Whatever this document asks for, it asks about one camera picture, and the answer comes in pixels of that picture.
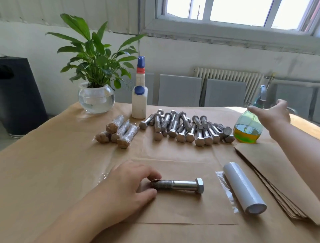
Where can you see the person's right hand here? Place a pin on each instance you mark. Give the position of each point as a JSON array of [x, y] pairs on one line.
[[272, 116]]

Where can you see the person's left hand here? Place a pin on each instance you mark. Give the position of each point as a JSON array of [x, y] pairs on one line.
[[122, 190]]

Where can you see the green spray bottle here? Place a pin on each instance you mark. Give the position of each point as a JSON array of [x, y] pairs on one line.
[[247, 127]]

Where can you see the grey hex bolt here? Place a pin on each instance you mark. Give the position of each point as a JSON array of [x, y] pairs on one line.
[[177, 185]]

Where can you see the stack of brown paper sheets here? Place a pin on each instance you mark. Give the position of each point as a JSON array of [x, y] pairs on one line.
[[280, 175]]

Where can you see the white cling film roll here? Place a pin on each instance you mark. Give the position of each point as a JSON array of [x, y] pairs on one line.
[[244, 188]]

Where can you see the clear cling film sheet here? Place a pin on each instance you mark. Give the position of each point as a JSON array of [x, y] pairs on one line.
[[227, 188]]

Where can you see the pile of steel bolts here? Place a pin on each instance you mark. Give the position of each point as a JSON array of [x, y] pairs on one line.
[[187, 127]]

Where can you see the person's right forearm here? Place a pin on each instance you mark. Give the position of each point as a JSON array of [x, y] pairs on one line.
[[300, 147]]

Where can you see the grey chair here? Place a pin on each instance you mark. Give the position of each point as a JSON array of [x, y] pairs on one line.
[[317, 107], [180, 91], [225, 93], [150, 89], [295, 97]]

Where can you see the white radiator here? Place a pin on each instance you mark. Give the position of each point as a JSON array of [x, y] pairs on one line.
[[227, 77]]

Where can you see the large brown paper table cover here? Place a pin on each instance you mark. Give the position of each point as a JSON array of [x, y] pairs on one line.
[[40, 165]]

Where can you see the white glue bottle blue cap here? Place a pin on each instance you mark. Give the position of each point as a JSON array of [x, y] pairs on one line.
[[139, 102]]

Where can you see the round glass vase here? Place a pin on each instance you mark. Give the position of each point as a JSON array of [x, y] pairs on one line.
[[96, 98]]

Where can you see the white framed window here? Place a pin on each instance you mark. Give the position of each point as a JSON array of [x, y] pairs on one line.
[[235, 17]]

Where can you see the black trash bin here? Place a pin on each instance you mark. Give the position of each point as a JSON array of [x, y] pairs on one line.
[[20, 97]]

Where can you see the green leafy plant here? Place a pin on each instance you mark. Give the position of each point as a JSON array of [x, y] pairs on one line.
[[95, 52]]

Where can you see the white vertical blind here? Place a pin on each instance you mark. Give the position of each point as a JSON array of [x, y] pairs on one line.
[[65, 12]]

